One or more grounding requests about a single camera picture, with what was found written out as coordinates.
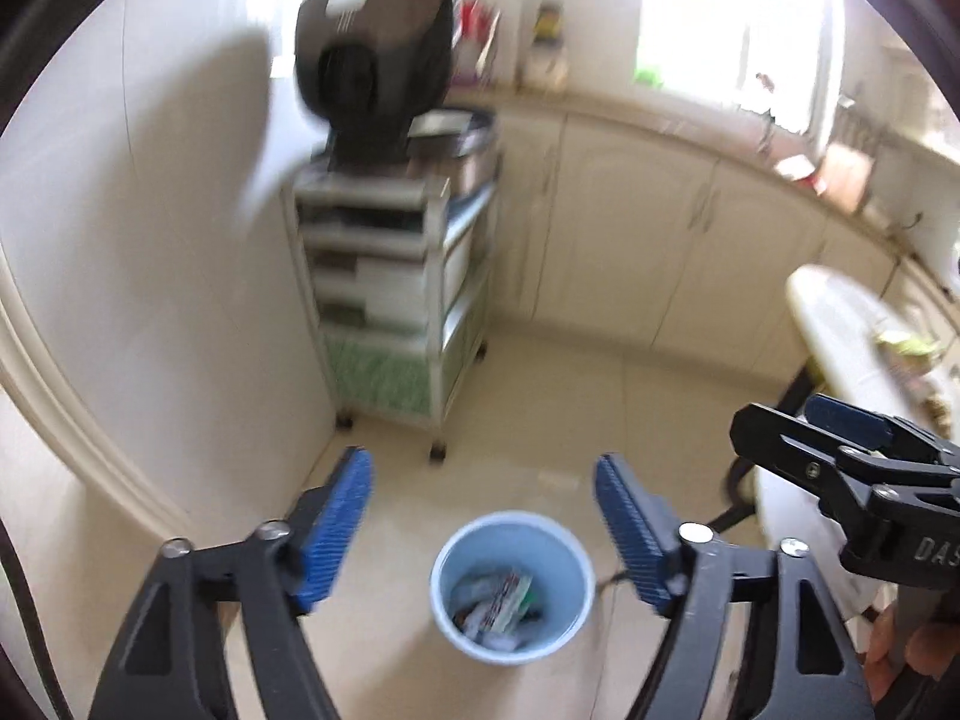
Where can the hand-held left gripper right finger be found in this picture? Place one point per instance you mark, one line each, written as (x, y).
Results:
(634, 532)

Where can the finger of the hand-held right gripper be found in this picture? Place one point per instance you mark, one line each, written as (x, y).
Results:
(855, 420)
(795, 450)

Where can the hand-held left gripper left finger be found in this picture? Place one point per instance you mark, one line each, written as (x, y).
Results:
(334, 532)

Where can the light blue trash bin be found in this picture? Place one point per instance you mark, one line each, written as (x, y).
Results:
(555, 562)

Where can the person's right hand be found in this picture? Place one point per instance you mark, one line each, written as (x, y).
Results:
(879, 641)

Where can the beige wrapper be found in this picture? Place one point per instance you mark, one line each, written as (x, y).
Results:
(937, 397)

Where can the round white marble table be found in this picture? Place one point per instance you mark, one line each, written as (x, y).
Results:
(832, 330)

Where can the red white wrapper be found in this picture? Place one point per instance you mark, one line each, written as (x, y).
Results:
(499, 604)

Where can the white rolling storage cart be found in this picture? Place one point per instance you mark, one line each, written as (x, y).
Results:
(375, 382)

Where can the wooden cutting board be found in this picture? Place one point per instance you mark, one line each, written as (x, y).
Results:
(846, 178)

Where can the red basin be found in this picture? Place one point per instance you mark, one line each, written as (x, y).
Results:
(796, 172)

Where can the metal sink faucet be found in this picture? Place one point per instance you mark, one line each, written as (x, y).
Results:
(766, 120)

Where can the kitchen window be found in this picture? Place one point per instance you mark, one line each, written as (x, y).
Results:
(712, 30)

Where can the black rice cooker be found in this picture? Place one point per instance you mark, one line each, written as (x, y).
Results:
(375, 52)

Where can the small bottle yellow label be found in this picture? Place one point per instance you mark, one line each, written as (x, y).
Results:
(547, 22)

